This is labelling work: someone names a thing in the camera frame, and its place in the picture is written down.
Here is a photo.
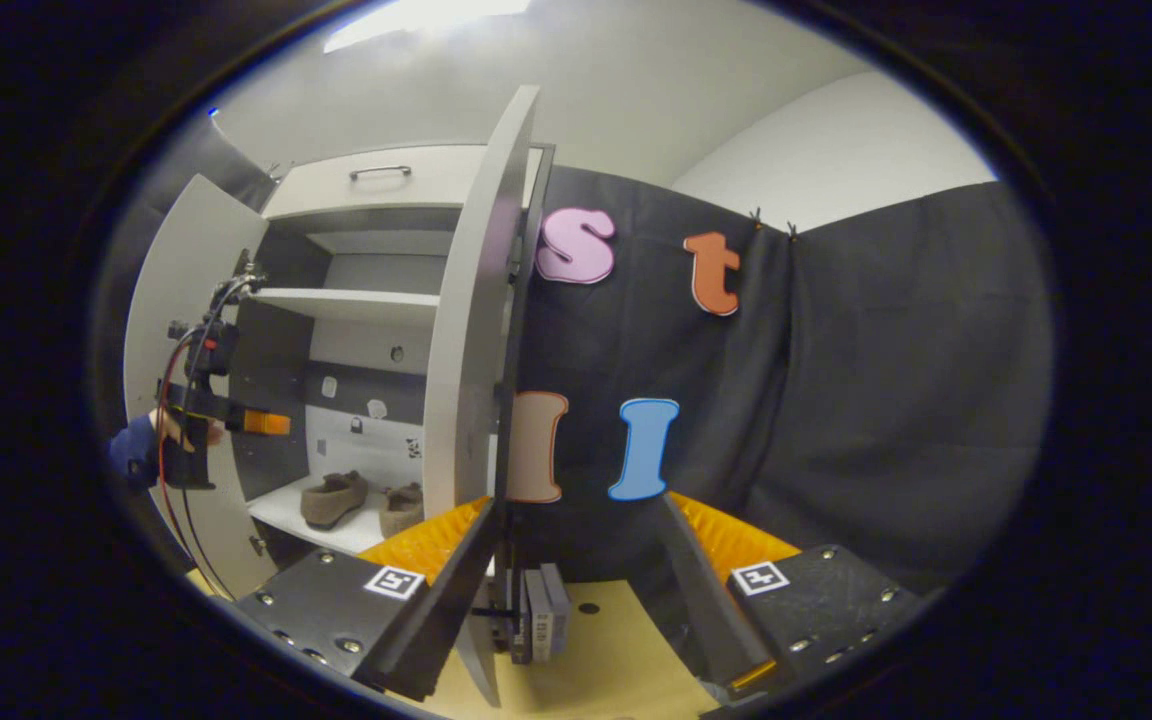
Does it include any white cabinet shelf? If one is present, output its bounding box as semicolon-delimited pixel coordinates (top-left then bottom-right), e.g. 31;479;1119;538
251;288;442;326

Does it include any white cabinet drawer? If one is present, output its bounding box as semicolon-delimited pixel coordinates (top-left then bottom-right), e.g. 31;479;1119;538
263;145;545;221

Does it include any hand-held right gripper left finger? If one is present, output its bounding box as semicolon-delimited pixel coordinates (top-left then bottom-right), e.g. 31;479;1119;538
233;495;497;703

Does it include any white shoe cabinet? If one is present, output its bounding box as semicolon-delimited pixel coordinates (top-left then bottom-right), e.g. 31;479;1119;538
231;143;547;561

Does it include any white shoe cabinet door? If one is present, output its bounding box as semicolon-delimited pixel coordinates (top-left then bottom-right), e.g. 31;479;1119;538
123;175;282;601
423;85;555;709

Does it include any brown slipper shoe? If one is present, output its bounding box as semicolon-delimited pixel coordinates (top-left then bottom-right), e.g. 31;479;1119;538
379;482;425;539
299;470;371;531

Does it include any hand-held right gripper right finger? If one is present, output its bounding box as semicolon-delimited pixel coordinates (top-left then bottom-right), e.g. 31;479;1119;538
656;490;927;701

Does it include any red cable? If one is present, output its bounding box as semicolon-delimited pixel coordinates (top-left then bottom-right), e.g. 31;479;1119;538
156;330;199;561

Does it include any black cable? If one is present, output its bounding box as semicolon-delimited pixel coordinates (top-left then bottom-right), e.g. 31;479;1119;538
179;275;267;601

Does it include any grey box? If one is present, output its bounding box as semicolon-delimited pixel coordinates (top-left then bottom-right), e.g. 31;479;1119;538
521;563;573;664

